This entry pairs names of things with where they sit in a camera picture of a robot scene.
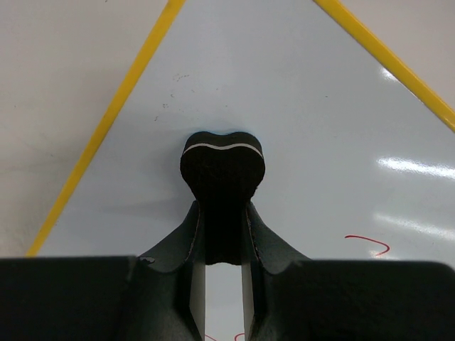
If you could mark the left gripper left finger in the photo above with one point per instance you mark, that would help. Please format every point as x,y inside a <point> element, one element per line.
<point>164,293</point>

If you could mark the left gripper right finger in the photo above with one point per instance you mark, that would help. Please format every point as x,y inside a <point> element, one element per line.
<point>275,289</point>

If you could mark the black whiteboard eraser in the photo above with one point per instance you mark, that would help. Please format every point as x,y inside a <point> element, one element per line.
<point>223,172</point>

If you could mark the yellow framed whiteboard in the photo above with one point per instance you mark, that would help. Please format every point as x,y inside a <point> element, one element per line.
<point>360,159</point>

